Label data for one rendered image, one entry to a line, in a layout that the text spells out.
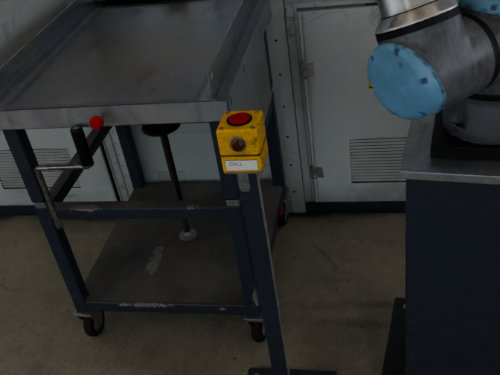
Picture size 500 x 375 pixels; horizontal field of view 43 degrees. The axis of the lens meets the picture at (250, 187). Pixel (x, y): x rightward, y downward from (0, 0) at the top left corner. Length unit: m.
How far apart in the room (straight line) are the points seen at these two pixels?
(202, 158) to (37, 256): 0.74
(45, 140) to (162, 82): 1.04
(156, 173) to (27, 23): 0.75
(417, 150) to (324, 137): 0.89
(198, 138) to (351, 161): 0.56
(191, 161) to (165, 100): 0.92
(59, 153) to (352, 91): 1.14
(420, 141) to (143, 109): 0.62
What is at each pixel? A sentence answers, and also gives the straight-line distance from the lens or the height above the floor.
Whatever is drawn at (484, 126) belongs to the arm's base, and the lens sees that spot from 1.33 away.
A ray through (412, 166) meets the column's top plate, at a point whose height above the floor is 0.75.
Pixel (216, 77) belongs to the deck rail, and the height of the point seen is 0.87.
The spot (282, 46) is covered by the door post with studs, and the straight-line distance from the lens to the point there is 2.10.
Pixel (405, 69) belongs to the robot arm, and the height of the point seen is 1.00.
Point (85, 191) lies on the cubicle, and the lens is 2.61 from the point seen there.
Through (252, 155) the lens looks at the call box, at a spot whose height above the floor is 0.84.
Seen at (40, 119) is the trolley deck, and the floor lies 0.82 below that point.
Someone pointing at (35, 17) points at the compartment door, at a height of 0.89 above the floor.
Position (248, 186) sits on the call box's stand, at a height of 0.76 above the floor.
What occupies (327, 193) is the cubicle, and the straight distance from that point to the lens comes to 2.35.
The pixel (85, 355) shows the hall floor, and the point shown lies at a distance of 2.12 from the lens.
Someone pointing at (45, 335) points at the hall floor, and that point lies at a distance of 2.24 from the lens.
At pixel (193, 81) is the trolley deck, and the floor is 0.85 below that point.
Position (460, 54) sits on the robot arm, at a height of 1.00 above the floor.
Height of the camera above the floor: 1.48
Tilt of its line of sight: 34 degrees down
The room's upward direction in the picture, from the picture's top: 9 degrees counter-clockwise
